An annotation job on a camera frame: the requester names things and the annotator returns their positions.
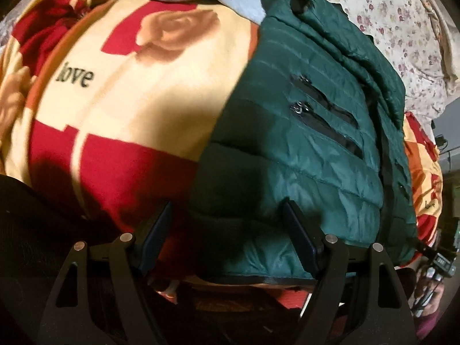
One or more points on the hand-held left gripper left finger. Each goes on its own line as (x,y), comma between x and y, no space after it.
(156,239)

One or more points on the green quilted jacket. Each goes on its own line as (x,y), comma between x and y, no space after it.
(305,151)

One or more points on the yellow red rose printed blanket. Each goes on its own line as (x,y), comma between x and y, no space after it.
(125,97)

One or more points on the floral bedsheet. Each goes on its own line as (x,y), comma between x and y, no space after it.
(388,10)

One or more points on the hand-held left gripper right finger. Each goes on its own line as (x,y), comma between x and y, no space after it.
(302,240)

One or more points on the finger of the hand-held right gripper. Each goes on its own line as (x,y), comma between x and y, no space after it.
(421,247)

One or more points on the pink cloth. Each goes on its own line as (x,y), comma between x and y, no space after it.
(429,325)

